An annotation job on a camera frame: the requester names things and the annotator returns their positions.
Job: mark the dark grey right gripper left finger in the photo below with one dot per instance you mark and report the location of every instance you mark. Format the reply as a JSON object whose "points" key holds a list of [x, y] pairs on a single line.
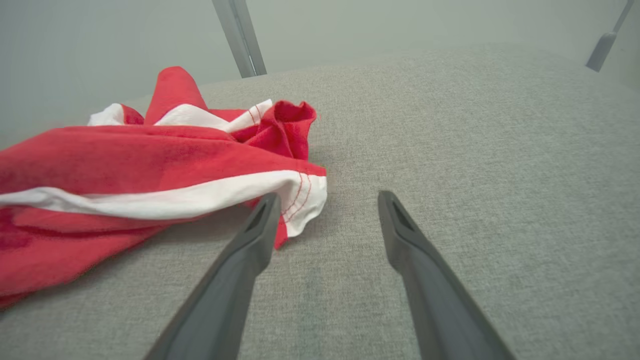
{"points": [[225, 295]]}

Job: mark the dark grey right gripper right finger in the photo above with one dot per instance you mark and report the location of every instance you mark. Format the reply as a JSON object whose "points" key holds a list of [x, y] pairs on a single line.
{"points": [[440, 300]]}

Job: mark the red shorts with white stripe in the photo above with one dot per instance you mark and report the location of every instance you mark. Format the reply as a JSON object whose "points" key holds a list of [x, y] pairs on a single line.
{"points": [[125, 160]]}

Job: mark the grey fabric sofa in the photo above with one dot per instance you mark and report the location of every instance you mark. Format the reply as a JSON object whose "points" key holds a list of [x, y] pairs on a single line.
{"points": [[450, 150]]}

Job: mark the aluminium partition post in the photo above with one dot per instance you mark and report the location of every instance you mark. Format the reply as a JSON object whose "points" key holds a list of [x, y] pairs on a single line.
{"points": [[242, 35]]}

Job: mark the grey post with round foot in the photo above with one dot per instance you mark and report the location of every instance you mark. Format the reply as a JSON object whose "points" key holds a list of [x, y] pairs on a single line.
{"points": [[602, 50]]}

